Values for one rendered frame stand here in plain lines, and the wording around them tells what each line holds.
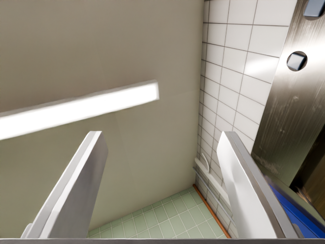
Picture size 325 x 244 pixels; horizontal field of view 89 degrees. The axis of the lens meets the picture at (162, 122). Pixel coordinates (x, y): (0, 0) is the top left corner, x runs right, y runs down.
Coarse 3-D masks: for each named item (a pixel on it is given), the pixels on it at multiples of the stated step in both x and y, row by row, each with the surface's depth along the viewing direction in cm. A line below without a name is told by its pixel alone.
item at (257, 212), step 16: (224, 144) 10; (240, 144) 9; (224, 160) 10; (240, 160) 8; (224, 176) 10; (240, 176) 8; (256, 176) 7; (240, 192) 8; (256, 192) 7; (272, 192) 7; (240, 208) 8; (256, 208) 7; (272, 208) 6; (240, 224) 8; (256, 224) 7; (272, 224) 6; (288, 224) 6
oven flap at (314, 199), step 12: (324, 144) 57; (312, 156) 62; (324, 156) 58; (312, 168) 63; (324, 168) 58; (300, 180) 69; (312, 180) 63; (324, 180) 59; (312, 192) 64; (324, 192) 59; (312, 204) 64; (324, 204) 59; (324, 216) 60
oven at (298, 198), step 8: (296, 0) 51; (280, 56) 60; (272, 80) 65; (264, 168) 82; (264, 176) 83; (272, 176) 78; (272, 184) 80; (280, 184) 76; (280, 192) 77; (288, 192) 73; (296, 192) 70; (288, 200) 74; (296, 200) 70; (304, 200) 67; (296, 208) 71; (304, 208) 68; (312, 208) 65; (312, 216) 65; (320, 224) 63
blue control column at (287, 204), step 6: (270, 186) 80; (276, 192) 78; (282, 198) 75; (288, 204) 73; (294, 210) 71; (294, 216) 70; (300, 216) 68; (294, 222) 71; (300, 222) 68; (306, 222) 66; (300, 228) 69; (306, 228) 66; (312, 228) 65; (318, 228) 64; (306, 234) 67; (312, 234) 64; (318, 234) 63; (324, 234) 63
